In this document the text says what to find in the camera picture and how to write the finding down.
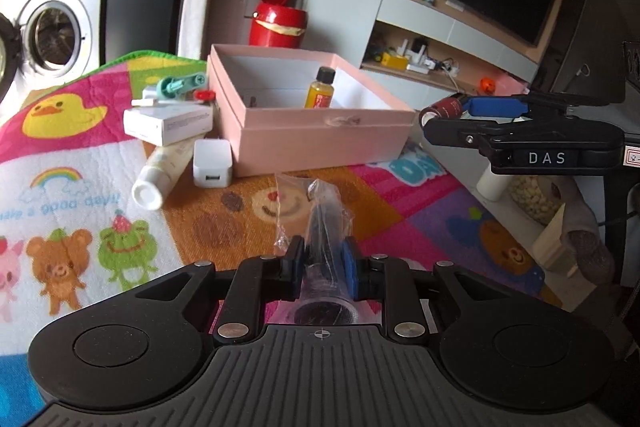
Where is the dark red cylinder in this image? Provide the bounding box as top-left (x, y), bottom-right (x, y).
top-left (419, 93), bottom-right (469, 126)

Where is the silver front-load washing machine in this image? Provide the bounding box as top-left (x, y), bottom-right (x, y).
top-left (0, 0), bottom-right (111, 104)

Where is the white cream tube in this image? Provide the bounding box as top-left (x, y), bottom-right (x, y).
top-left (131, 140), bottom-right (196, 210)

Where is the white charger plug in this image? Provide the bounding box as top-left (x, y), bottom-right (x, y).
top-left (193, 138), bottom-right (234, 189)

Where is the white router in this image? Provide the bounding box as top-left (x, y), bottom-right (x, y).
top-left (399, 38), bottom-right (431, 66)

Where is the white rectangular carton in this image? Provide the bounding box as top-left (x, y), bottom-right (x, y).
top-left (123, 105), bottom-right (214, 146)

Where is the red trash can with lid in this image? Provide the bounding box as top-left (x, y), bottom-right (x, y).
top-left (248, 0), bottom-right (308, 49)

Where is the white cable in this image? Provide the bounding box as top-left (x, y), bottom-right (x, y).
top-left (431, 58), bottom-right (468, 96)

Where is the pink cardboard box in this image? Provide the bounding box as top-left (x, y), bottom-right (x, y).
top-left (206, 44), bottom-right (417, 178)

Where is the glass jar of beans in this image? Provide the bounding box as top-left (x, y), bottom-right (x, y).
top-left (507, 174), bottom-right (564, 226)

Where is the clear plastic bag with dark tube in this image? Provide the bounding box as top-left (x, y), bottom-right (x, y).
top-left (274, 173), bottom-right (361, 326)

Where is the teal plastic tool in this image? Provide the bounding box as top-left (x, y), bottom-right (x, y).
top-left (155, 74), bottom-right (209, 100)

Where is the white cup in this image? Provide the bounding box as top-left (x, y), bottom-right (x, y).
top-left (476, 167), bottom-right (504, 200)

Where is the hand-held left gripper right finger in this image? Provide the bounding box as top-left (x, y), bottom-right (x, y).
top-left (342, 238), bottom-right (506, 341)

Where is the white cable adapter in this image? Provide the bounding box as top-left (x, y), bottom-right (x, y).
top-left (131, 89), bottom-right (162, 109)

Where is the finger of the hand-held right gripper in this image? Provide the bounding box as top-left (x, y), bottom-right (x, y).
top-left (423, 117), bottom-right (506, 155)
top-left (462, 93), bottom-right (566, 120)

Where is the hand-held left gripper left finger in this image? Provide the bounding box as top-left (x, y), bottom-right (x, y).
top-left (135, 236), bottom-right (307, 341)

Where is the small yellow liquid bottle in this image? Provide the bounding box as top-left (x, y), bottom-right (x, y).
top-left (303, 66), bottom-right (337, 109)

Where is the colourful cartoon play mat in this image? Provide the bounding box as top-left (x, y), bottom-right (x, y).
top-left (0, 50), bottom-right (547, 410)

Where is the grey sock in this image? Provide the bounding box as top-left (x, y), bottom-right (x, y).
top-left (551, 181), bottom-right (617, 284)

